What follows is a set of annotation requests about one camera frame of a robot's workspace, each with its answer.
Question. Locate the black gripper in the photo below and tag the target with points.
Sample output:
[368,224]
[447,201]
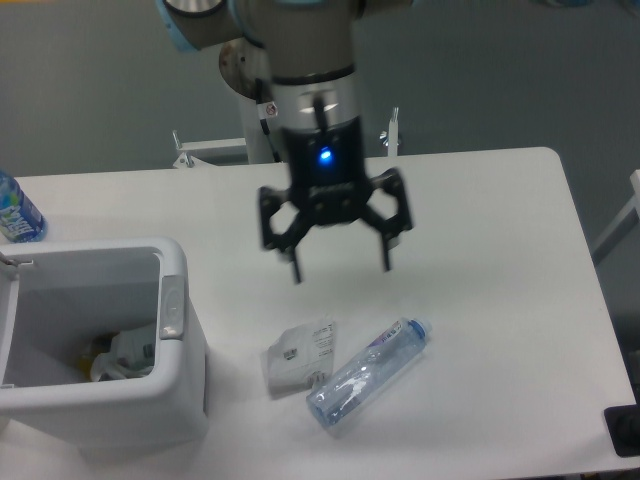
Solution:
[329,186]

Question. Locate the white plastic trash can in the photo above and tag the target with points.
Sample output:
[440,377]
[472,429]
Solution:
[57,298]

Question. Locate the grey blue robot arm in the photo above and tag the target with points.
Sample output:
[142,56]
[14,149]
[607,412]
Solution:
[310,74]

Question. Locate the trash inside the can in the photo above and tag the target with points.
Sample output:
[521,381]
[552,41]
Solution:
[128,354]

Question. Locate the crumpled white paper wrapper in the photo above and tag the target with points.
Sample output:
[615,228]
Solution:
[301,358]

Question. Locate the crushed clear plastic bottle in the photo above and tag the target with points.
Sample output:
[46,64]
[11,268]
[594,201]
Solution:
[368,371]

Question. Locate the blue labelled water bottle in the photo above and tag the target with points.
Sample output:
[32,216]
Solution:
[21,221]

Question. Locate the black clamp at table edge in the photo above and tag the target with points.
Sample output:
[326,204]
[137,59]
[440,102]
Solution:
[623,426]

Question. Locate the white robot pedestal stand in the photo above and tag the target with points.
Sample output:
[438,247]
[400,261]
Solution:
[257,146]

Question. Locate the white frame at right edge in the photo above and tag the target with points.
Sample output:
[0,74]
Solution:
[620,226]

